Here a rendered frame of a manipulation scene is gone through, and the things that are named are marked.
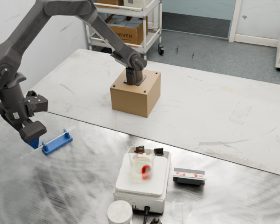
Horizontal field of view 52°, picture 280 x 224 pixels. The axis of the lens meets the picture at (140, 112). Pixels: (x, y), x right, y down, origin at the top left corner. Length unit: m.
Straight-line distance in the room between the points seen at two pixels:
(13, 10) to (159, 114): 1.56
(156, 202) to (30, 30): 0.51
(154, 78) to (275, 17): 2.67
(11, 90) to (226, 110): 0.72
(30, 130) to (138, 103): 0.39
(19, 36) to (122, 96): 0.43
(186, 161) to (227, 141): 0.16
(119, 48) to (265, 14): 2.79
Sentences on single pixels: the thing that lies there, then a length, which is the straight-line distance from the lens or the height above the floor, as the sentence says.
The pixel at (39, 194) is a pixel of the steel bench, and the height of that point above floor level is 0.90.
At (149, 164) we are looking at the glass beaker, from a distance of 0.68.
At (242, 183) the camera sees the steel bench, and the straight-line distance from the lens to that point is 0.88.
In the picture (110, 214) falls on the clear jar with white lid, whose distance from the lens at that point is 0.70.
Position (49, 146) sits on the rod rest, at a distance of 0.98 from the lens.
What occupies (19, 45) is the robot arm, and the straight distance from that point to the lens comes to 0.75.
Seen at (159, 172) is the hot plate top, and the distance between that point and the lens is 0.75.
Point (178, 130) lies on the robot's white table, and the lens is 0.99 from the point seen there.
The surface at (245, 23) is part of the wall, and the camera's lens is 3.62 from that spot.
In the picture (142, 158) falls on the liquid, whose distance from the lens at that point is 0.74.
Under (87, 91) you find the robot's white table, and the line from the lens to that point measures 1.19.
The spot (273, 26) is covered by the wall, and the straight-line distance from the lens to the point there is 3.62.
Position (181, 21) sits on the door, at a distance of 3.73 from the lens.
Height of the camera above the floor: 1.58
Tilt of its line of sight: 40 degrees down
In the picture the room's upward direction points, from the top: 2 degrees counter-clockwise
